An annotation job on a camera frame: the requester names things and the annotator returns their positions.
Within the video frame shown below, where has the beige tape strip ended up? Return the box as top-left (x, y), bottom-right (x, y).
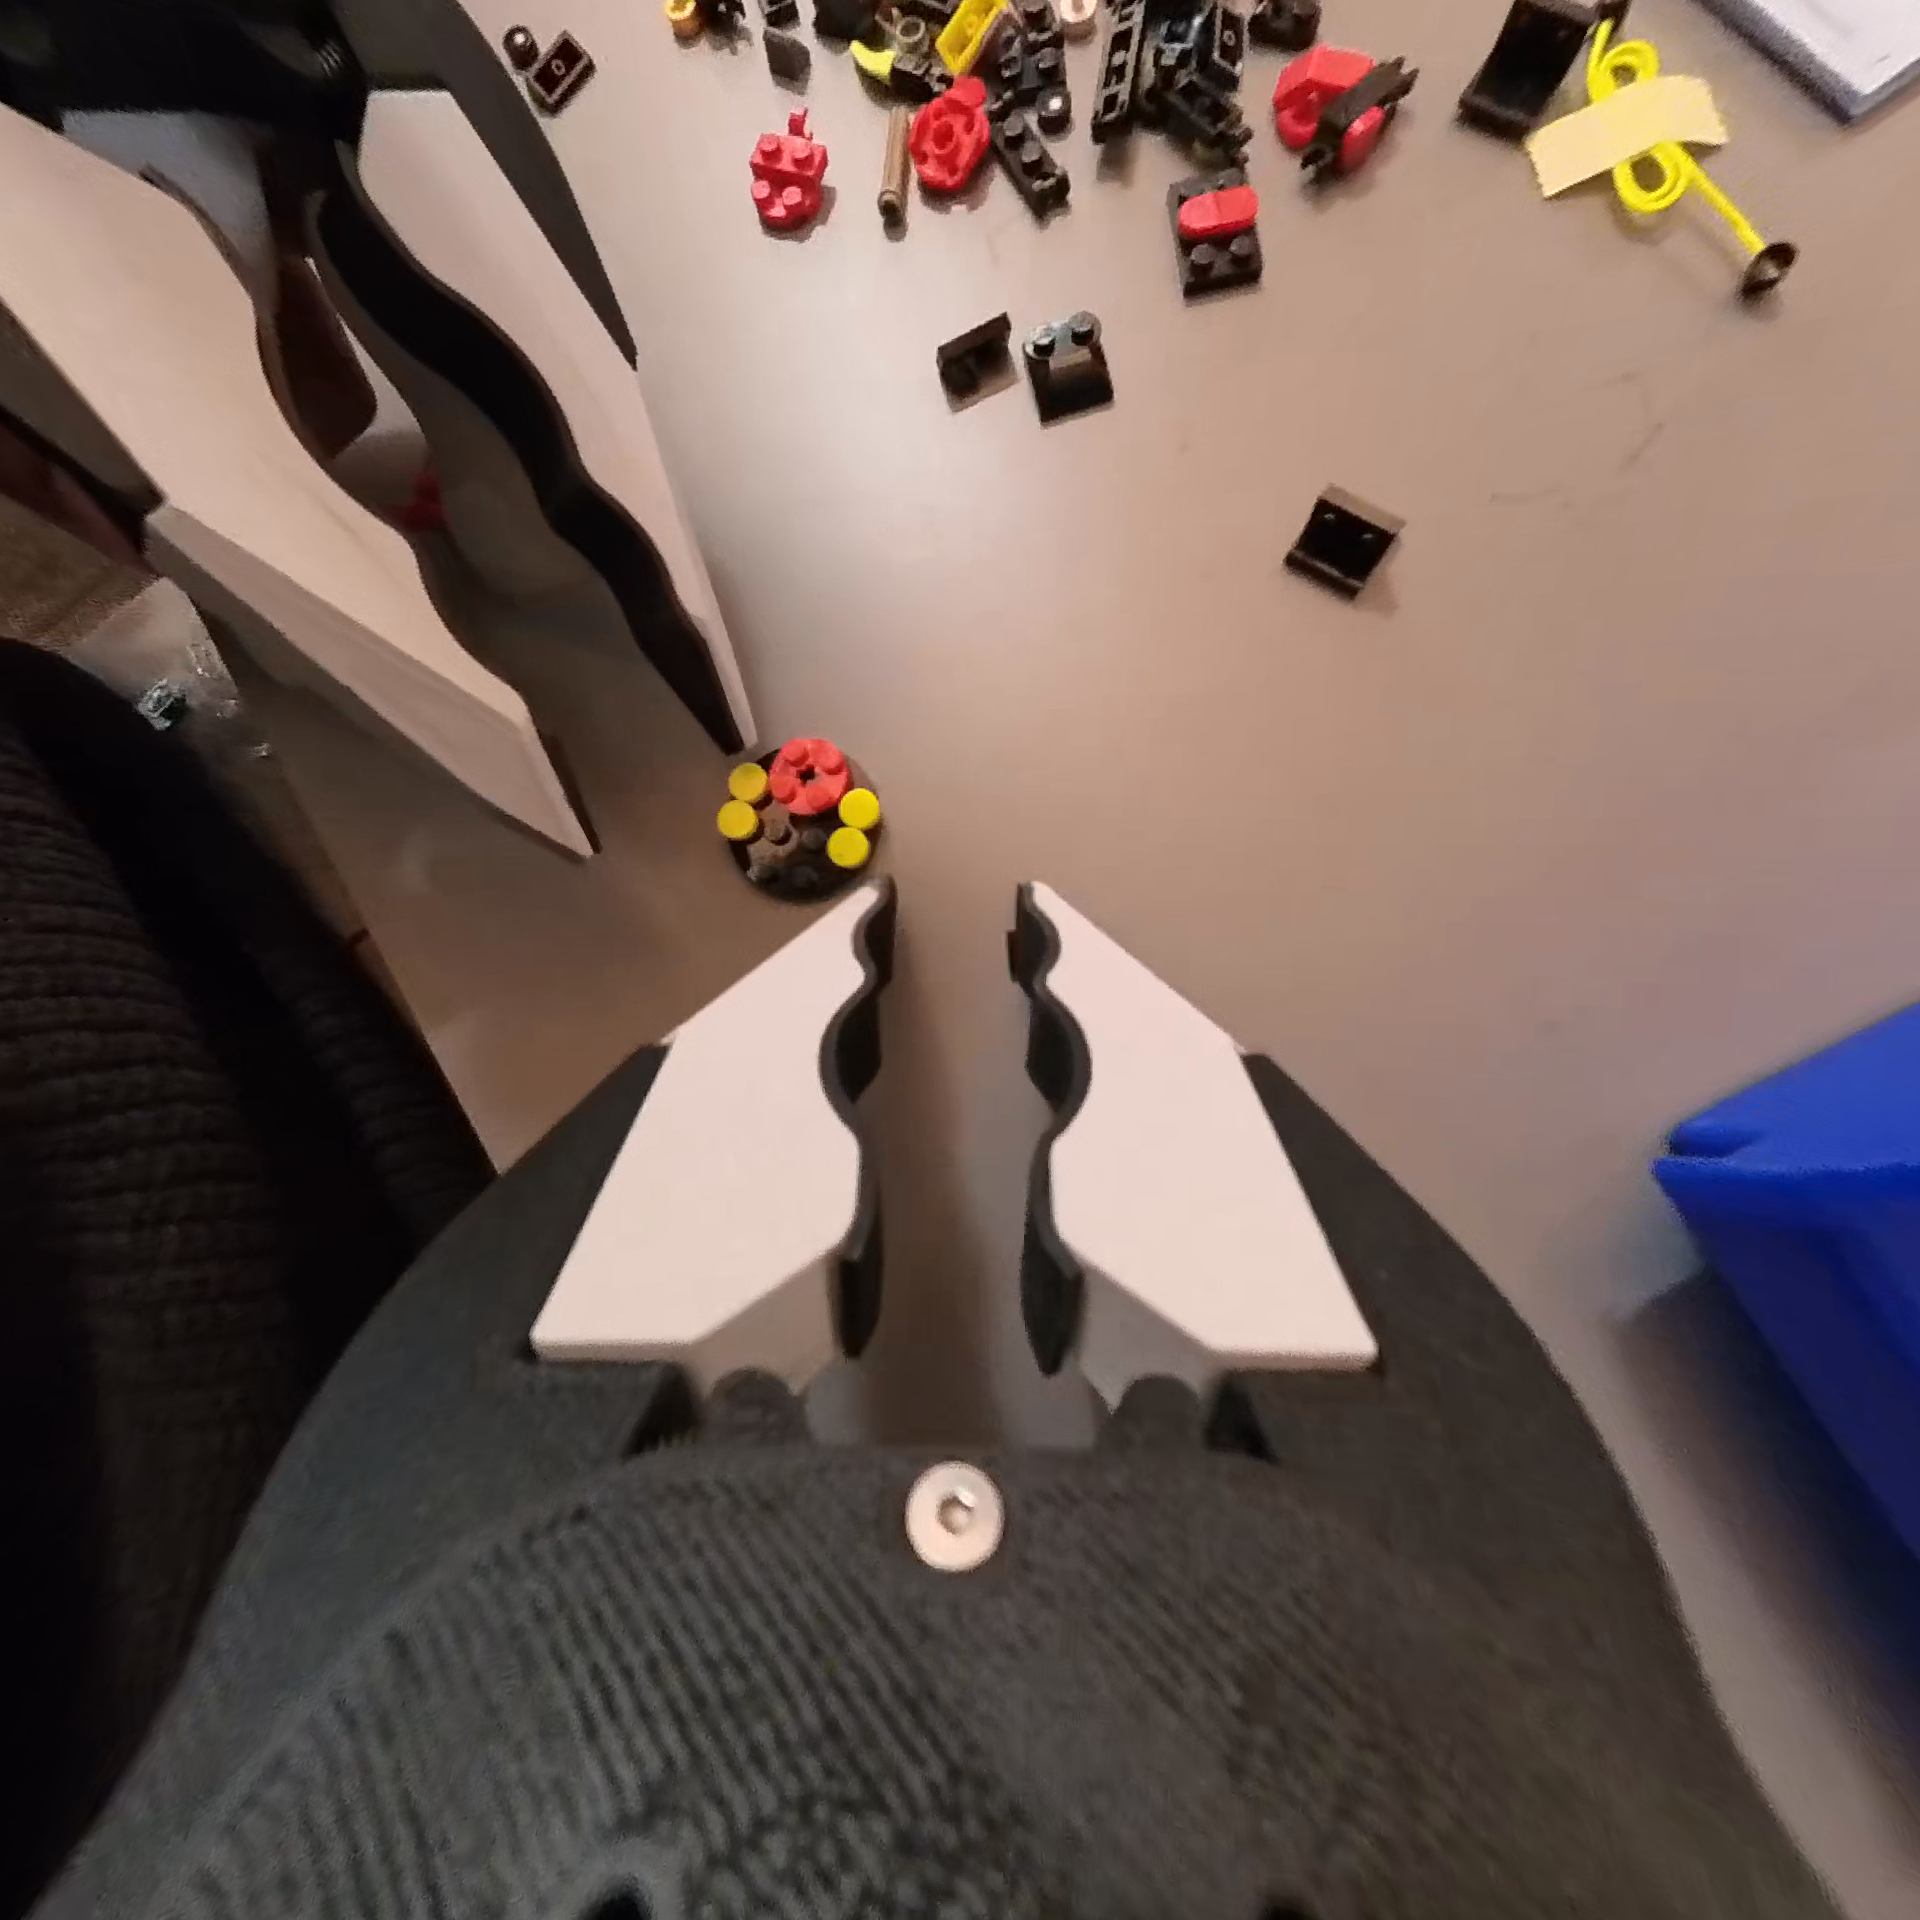
top-left (1521, 70), bottom-right (1729, 200)

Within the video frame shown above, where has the blue storage bin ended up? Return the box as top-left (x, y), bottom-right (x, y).
top-left (1649, 1000), bottom-right (1920, 1560)

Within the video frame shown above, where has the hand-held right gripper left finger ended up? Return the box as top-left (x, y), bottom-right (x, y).
top-left (527, 879), bottom-right (897, 1397)

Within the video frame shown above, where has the small clear plastic bag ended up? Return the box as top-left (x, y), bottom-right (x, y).
top-left (128, 638), bottom-right (271, 751)

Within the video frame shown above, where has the small black lego plate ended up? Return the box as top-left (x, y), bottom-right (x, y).
top-left (935, 310), bottom-right (1017, 410)

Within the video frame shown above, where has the red and black lego fender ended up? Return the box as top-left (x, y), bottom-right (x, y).
top-left (1270, 40), bottom-right (1420, 183)

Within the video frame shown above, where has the person's black knit sweater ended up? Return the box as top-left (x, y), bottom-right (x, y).
top-left (0, 638), bottom-right (495, 1906)

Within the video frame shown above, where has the black lego bracket piece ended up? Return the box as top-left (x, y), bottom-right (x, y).
top-left (1281, 483), bottom-right (1408, 605)

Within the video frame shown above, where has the red round lego piece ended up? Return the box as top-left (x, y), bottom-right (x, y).
top-left (908, 75), bottom-right (994, 197)

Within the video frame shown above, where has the black lego slope with plate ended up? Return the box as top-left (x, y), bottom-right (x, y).
top-left (1020, 310), bottom-right (1116, 426)

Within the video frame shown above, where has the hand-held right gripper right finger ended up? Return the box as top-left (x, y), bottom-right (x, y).
top-left (1008, 879), bottom-right (1383, 1414)

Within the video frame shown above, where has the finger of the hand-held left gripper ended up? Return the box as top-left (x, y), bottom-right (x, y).
top-left (0, 103), bottom-right (598, 864)
top-left (319, 87), bottom-right (761, 758)

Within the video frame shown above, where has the black lego plate red top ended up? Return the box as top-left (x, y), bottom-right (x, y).
top-left (1167, 167), bottom-right (1265, 302)

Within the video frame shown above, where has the round black lego assembly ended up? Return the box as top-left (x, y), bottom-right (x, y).
top-left (719, 735), bottom-right (887, 906)

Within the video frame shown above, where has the pile of mixed lego pieces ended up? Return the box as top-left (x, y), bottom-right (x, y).
top-left (661, 0), bottom-right (1328, 219)

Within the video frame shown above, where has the white instruction booklet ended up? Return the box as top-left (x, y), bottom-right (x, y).
top-left (1695, 0), bottom-right (1920, 122)

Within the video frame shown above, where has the yellow lego string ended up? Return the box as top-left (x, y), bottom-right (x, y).
top-left (1582, 19), bottom-right (1801, 302)

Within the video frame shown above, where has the red studded lego brick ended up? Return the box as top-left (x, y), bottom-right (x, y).
top-left (748, 108), bottom-right (837, 234)

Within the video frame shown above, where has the large black lego panel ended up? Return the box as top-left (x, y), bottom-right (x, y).
top-left (1455, 0), bottom-right (1630, 143)

